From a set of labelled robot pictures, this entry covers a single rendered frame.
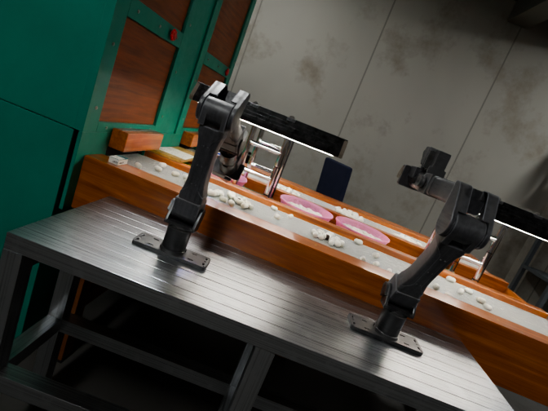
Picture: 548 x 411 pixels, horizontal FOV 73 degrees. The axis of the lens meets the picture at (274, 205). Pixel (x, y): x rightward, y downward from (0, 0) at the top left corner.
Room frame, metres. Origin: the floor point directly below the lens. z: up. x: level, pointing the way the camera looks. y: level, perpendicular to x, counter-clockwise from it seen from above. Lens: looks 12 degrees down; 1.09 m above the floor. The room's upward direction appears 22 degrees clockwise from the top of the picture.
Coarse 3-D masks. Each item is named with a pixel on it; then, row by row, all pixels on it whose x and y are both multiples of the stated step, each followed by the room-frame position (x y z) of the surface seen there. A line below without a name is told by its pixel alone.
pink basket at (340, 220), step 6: (336, 222) 1.70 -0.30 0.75; (342, 222) 1.80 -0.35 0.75; (348, 222) 1.82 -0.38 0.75; (354, 222) 1.83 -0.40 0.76; (348, 228) 1.60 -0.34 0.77; (360, 228) 1.82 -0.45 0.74; (366, 228) 1.82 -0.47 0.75; (372, 228) 1.81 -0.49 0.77; (360, 234) 1.58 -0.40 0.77; (372, 234) 1.80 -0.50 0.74; (378, 234) 1.78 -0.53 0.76; (378, 240) 1.59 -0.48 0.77; (384, 240) 1.72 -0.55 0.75
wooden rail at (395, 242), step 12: (252, 180) 1.87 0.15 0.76; (276, 192) 1.86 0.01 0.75; (288, 192) 1.89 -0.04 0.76; (336, 216) 1.85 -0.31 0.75; (396, 240) 1.83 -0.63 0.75; (408, 252) 1.83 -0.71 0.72; (420, 252) 1.82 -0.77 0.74; (468, 276) 1.81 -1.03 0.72; (492, 276) 1.81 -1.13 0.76; (492, 288) 1.80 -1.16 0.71; (504, 288) 1.80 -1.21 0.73
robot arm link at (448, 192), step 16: (432, 176) 1.01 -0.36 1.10; (432, 192) 0.98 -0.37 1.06; (448, 192) 0.90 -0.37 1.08; (464, 192) 0.80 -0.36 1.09; (480, 192) 0.84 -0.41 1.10; (448, 208) 0.81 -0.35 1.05; (464, 208) 0.79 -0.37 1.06; (480, 208) 0.84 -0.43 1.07; (496, 208) 0.80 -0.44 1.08; (448, 224) 0.78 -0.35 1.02
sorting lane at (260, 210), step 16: (128, 160) 1.39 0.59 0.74; (144, 160) 1.49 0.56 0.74; (160, 176) 1.34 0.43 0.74; (224, 192) 1.47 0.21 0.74; (240, 208) 1.33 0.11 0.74; (256, 208) 1.43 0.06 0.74; (288, 224) 1.37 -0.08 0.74; (304, 224) 1.47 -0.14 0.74; (320, 240) 1.33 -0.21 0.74; (368, 256) 1.37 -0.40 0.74; (384, 256) 1.47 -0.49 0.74; (432, 288) 1.28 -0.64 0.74; (448, 288) 1.36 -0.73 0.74; (464, 288) 1.46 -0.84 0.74; (480, 304) 1.32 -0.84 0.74; (496, 304) 1.40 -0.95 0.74; (512, 320) 1.27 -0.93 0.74; (528, 320) 1.35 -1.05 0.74; (544, 320) 1.44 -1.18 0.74
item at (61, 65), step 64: (0, 0) 1.12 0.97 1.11; (64, 0) 1.11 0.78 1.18; (128, 0) 1.16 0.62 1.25; (192, 0) 1.60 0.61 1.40; (256, 0) 2.46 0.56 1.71; (0, 64) 1.12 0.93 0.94; (64, 64) 1.11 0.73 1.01; (128, 64) 1.28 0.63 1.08; (192, 64) 1.82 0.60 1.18; (192, 128) 2.08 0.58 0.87
